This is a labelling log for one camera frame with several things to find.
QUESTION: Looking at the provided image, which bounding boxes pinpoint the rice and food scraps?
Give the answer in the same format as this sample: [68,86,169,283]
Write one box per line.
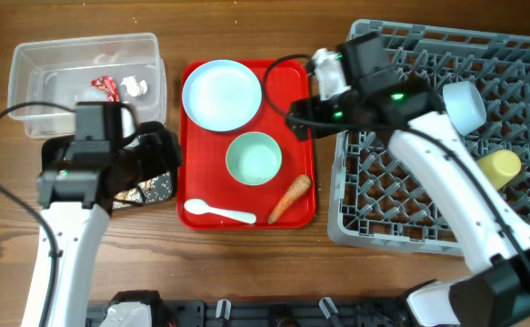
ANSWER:
[113,173,174,210]

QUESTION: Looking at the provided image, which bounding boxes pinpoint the white plastic spoon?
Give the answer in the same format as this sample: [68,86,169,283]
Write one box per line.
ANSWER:
[184,199,256,224]

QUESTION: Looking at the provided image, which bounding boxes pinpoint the white tissue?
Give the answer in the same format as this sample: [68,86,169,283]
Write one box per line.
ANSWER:
[120,76,148,97]

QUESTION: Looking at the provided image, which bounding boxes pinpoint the light blue plate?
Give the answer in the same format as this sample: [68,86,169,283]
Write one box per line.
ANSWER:
[182,59,262,133]

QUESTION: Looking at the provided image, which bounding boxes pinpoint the red snack wrapper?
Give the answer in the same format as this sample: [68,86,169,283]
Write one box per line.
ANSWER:
[91,75,119,102]

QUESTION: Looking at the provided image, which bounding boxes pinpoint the orange carrot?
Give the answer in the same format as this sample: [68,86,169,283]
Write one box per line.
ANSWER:
[267,174,312,224]

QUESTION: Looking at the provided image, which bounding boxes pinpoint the green bowl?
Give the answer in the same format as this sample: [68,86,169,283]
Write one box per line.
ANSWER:
[225,132,283,186]

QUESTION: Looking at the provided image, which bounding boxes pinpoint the light blue bowl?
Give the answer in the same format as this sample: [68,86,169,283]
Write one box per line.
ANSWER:
[443,81,486,135]

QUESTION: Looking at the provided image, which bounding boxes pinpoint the yellow cup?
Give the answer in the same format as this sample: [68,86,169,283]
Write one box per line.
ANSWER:
[476,149,522,190]

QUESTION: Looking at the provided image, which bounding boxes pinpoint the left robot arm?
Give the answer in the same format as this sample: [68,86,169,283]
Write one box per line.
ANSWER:
[22,122,183,326]

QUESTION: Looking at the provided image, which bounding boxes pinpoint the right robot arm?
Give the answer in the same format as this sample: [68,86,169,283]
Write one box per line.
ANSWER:
[285,83,530,326]

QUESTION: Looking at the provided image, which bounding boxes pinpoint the grey dishwasher rack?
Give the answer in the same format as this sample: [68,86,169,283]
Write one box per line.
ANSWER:
[327,19,530,255]

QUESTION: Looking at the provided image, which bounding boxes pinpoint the black tray bin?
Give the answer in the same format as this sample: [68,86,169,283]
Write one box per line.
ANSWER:
[38,122,183,213]

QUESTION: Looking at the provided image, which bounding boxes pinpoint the red plastic tray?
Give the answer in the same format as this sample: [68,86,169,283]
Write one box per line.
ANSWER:
[175,58,317,231]

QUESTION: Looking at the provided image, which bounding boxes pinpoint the clear plastic bin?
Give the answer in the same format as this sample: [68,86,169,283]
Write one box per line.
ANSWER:
[7,33,168,124]

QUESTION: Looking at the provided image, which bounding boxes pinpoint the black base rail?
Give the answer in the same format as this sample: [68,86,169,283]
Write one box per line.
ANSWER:
[85,290,411,327]

